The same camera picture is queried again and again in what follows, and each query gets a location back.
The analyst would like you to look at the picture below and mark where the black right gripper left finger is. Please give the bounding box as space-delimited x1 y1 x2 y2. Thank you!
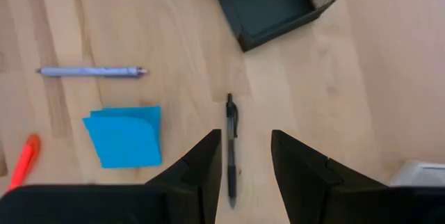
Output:
145 129 223 224

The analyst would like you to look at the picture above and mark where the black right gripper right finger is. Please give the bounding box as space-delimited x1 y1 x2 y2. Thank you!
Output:
270 129 387 224

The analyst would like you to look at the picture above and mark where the black ballpoint pen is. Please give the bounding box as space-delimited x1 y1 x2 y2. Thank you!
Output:
225 93 239 210

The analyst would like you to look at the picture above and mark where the blue sticky note pad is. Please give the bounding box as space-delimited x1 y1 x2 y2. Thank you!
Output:
82 105 163 169

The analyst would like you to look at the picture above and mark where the lavender ballpoint pen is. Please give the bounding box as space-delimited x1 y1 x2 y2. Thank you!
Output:
35 65 149 79

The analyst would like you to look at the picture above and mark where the orange highlighter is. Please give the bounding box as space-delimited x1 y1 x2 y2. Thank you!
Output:
6 133 42 193

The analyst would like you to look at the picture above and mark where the black mesh desk organizer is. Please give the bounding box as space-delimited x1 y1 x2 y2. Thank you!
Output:
207 0 339 53

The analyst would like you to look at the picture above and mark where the white hexagonal plant pot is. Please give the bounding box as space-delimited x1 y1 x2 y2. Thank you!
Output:
389 160 445 187

